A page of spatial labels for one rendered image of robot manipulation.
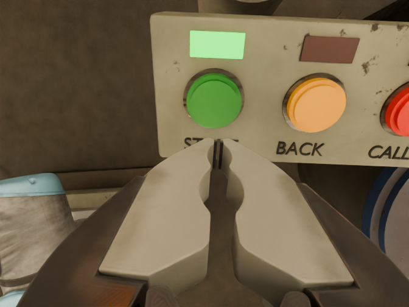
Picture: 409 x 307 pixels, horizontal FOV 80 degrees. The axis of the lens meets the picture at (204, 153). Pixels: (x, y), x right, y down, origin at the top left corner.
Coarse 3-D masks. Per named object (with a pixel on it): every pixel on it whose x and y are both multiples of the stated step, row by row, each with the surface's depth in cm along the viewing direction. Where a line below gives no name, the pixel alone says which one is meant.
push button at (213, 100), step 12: (192, 84) 17; (204, 84) 17; (216, 84) 17; (228, 84) 17; (192, 96) 17; (204, 96) 17; (216, 96) 17; (228, 96) 17; (240, 96) 18; (192, 108) 18; (204, 108) 18; (216, 108) 18; (228, 108) 18; (204, 120) 18; (216, 120) 18; (228, 120) 18
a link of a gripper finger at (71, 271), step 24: (120, 192) 8; (96, 216) 7; (120, 216) 7; (72, 240) 7; (96, 240) 7; (48, 264) 6; (72, 264) 6; (96, 264) 6; (48, 288) 6; (72, 288) 6; (96, 288) 6; (120, 288) 6; (144, 288) 6
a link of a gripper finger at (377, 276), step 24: (312, 192) 9; (336, 216) 8; (336, 240) 7; (360, 240) 7; (360, 264) 6; (384, 264) 6; (312, 288) 6; (336, 288) 6; (360, 288) 6; (384, 288) 6; (408, 288) 6
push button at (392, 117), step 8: (408, 88) 17; (400, 96) 18; (408, 96) 17; (392, 104) 18; (400, 104) 18; (408, 104) 17; (392, 112) 18; (400, 112) 18; (408, 112) 18; (392, 120) 18; (400, 120) 18; (408, 120) 18; (392, 128) 19; (400, 128) 18; (408, 128) 18
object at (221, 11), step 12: (204, 0) 31; (216, 0) 27; (228, 0) 26; (240, 0) 25; (252, 0) 25; (264, 0) 25; (276, 0) 26; (204, 12) 35; (216, 12) 31; (228, 12) 29; (240, 12) 28; (252, 12) 28; (264, 12) 29
